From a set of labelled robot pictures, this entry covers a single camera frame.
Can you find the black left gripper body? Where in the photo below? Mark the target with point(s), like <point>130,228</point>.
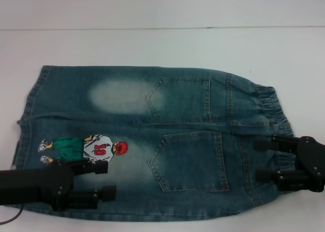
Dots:
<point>38,186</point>

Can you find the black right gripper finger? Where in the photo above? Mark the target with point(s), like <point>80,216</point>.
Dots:
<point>287,180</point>
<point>279,144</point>

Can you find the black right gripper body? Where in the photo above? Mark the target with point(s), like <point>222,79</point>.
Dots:
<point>313,163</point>

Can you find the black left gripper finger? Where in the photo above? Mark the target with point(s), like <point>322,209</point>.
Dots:
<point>101,168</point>
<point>109,193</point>

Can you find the blue denim shorts with cartoon print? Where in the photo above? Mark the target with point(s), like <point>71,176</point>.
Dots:
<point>190,102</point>

